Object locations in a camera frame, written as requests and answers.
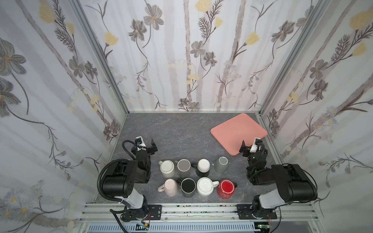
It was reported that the pink plastic tray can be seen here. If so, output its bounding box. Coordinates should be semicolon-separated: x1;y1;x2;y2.
210;113;268;156

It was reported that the light grey mug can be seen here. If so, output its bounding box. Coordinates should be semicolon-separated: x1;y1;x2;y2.
214;156;229;174

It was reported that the black and white mug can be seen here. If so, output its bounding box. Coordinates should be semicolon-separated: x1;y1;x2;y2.
191;159;210;178

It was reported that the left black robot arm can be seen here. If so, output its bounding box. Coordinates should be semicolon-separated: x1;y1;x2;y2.
97;136;158;222

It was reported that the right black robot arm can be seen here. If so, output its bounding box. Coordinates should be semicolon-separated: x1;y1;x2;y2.
239;138;318;219

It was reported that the cream upside-down mug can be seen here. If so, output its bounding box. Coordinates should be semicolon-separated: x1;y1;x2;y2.
158;160;175;179

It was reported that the grey upside-down mug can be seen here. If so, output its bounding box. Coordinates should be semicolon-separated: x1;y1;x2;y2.
175;159;191;179

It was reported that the pale pink mug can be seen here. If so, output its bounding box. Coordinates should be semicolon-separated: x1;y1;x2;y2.
157;179;178;197

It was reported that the red mug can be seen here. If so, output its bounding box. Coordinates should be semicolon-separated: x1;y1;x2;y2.
217;179;238;200

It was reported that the black dark grey mug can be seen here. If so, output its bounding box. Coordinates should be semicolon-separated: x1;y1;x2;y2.
176;178;196;198

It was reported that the white ribbed mug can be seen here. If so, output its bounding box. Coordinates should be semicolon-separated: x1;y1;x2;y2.
196;177;220;197

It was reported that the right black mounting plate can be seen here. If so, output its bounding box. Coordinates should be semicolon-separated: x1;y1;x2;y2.
236;204;278;220

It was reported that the black mounting plate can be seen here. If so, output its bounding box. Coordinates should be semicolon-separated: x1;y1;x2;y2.
236;204;278;220
120;204;163;222

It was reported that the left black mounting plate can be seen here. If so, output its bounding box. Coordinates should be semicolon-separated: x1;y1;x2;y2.
120;204;163;222

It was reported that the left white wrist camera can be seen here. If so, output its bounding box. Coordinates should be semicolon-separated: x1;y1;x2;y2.
135;136;146;148

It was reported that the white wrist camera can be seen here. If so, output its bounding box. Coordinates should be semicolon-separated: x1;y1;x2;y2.
135;136;146;148
250;138;262;153

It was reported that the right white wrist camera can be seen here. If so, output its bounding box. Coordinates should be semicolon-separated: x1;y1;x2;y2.
250;138;262;153

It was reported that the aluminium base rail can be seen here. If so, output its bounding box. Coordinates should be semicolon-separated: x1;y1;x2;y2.
78;203;321;223

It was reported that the white slotted cable duct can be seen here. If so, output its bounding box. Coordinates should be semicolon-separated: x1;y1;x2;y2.
86;222;257;233

